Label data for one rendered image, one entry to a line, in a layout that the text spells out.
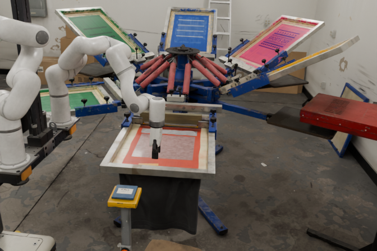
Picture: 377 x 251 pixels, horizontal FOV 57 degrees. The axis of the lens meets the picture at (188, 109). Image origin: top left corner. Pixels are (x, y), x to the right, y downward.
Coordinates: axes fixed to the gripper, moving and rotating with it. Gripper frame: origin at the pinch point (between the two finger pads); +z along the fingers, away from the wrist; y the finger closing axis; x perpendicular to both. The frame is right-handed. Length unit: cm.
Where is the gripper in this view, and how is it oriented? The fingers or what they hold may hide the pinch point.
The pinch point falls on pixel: (156, 152)
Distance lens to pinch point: 173.3
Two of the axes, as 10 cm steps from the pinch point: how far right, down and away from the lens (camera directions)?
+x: 10.0, 0.8, -0.5
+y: -0.7, 3.6, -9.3
